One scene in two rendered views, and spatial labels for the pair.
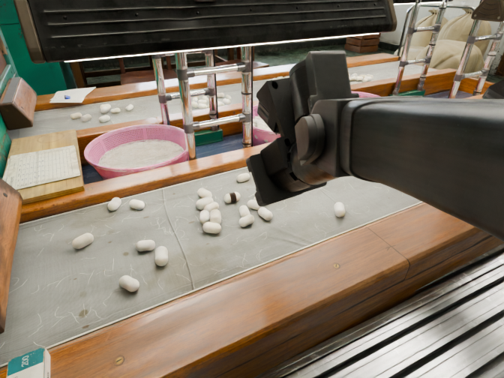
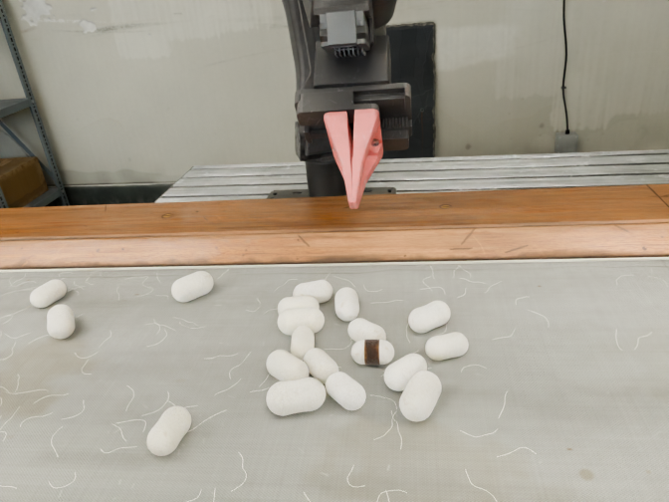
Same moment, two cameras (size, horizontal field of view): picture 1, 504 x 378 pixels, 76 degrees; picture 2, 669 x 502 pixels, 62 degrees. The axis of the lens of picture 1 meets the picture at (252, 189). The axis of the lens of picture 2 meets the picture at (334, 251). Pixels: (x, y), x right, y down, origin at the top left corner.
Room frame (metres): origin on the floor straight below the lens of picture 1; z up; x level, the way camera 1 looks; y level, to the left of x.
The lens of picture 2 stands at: (0.98, -0.19, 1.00)
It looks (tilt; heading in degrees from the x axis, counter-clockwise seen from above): 28 degrees down; 216
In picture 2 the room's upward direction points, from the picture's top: 6 degrees counter-clockwise
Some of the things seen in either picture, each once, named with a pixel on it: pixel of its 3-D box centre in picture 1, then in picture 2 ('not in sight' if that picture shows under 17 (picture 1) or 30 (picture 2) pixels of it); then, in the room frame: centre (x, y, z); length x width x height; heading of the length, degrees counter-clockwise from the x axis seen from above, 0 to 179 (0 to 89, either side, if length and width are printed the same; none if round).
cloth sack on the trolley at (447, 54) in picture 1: (442, 62); not in sight; (3.44, -1.95, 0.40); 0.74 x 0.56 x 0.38; 116
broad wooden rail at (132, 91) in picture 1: (250, 92); not in sight; (1.53, 0.00, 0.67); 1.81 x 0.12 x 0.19; 117
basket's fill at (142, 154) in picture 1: (144, 163); not in sight; (0.76, 0.29, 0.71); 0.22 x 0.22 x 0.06
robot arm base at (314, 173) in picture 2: not in sight; (328, 178); (0.34, -0.66, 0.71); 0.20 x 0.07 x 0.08; 115
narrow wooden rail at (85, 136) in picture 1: (297, 109); not in sight; (1.18, -0.17, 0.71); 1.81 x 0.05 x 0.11; 117
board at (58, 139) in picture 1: (43, 161); not in sight; (0.66, 0.48, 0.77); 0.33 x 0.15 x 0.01; 27
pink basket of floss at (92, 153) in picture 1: (143, 160); not in sight; (0.76, 0.29, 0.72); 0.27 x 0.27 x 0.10
